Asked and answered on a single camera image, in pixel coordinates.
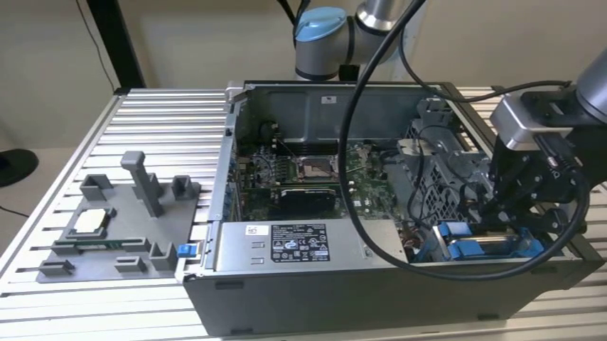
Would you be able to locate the blue plastic tab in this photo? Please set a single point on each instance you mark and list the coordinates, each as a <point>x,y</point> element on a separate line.
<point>186,250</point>

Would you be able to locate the hard disk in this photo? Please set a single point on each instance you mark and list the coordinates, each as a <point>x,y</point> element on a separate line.
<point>493,243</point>

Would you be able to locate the green RAM stick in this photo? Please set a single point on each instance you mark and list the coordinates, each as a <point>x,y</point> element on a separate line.
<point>124,243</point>

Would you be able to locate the silver CPU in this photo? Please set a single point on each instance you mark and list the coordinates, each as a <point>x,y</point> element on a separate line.
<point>90,220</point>

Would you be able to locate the black wrist mount bracket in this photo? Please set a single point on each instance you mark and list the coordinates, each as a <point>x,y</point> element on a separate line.
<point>536,103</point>

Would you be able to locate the grey parts rack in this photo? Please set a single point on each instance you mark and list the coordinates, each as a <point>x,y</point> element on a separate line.
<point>124,220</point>

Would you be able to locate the black RAM slot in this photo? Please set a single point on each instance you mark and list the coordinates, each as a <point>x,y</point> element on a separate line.
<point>309,143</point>
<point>309,147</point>
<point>309,140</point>

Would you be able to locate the green PC motherboard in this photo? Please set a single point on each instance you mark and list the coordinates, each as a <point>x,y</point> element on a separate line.
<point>376,192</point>

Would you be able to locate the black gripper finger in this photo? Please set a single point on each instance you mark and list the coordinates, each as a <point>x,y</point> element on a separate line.
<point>560,220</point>
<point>493,211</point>

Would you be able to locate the black PC case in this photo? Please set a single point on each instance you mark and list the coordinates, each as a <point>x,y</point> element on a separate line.
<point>333,302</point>

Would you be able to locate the black vertical post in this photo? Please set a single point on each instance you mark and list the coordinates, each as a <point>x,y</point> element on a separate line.
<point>114,42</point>

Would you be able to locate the CPU socket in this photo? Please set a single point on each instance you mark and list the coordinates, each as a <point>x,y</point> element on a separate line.
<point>317,168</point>

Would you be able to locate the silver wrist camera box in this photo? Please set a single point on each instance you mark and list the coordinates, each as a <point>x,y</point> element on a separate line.
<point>514,119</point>

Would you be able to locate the grey power supply unit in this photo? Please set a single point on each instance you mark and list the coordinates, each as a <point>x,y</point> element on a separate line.
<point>233,245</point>

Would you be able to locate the black round stand foot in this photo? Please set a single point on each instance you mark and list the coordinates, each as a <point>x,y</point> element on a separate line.
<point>17,167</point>

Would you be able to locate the metal disk bay cage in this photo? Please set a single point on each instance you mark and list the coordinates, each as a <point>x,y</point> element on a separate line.
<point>441,188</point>

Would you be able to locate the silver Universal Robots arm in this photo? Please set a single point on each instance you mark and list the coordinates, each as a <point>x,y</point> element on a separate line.
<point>328,53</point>

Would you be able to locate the black graphics card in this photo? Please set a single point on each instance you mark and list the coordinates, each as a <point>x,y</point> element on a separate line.
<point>309,201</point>

